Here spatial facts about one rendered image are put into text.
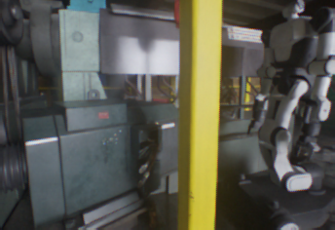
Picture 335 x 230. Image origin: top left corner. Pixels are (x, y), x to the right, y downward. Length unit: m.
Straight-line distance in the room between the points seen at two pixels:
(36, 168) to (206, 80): 0.64
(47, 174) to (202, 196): 0.54
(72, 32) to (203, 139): 1.20
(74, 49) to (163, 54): 0.65
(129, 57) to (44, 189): 1.00
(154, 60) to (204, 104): 0.99
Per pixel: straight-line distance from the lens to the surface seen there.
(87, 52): 1.46
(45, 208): 0.85
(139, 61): 1.45
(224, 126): 1.80
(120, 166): 0.88
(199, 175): 0.60
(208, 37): 0.56
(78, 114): 0.75
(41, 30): 1.39
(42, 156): 0.77
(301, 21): 1.40
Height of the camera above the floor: 0.96
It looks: 7 degrees down
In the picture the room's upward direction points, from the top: straight up
